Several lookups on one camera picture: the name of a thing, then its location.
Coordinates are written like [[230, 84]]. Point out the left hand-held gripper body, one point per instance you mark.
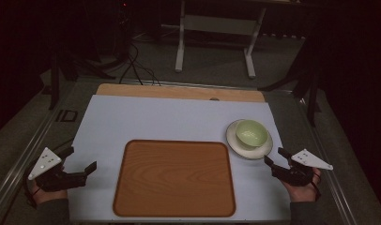
[[54, 178]]

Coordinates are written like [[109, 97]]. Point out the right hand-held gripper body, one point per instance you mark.
[[299, 170]]

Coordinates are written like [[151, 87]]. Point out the white plate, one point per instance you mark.
[[241, 150]]

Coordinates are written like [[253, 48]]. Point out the green bowl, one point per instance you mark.
[[251, 133]]

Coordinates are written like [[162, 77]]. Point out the wooden tray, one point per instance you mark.
[[174, 178]]

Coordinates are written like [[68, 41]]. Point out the person's left hand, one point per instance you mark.
[[48, 195]]

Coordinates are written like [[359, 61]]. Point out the person's right hand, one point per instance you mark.
[[302, 190]]

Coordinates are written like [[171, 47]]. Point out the white table mat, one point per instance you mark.
[[132, 118]]

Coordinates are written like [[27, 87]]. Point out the black stand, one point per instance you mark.
[[58, 62], [304, 78]]

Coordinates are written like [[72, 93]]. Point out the white metal stand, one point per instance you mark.
[[216, 25]]

